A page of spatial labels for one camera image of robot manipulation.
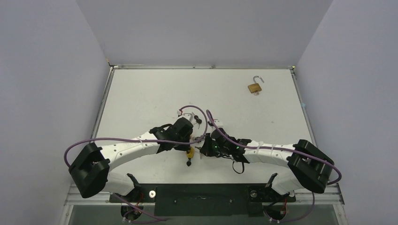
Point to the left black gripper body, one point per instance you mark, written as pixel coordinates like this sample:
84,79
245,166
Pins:
182,147

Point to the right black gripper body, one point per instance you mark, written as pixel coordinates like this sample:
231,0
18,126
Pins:
206,145

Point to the yellow padlock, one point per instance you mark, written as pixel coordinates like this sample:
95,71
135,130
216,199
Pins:
190,154

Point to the large brass padlock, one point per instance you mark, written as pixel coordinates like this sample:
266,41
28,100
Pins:
255,87

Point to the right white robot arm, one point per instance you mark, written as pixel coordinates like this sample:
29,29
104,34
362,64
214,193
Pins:
309,167

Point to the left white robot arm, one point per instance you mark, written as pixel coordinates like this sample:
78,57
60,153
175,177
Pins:
92,170

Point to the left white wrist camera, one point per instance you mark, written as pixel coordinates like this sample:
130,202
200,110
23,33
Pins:
187,115

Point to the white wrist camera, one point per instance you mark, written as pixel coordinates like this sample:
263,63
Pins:
187,115
215,123

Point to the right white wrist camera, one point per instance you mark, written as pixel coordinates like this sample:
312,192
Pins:
215,123

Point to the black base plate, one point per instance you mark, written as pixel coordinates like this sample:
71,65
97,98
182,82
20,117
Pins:
207,199

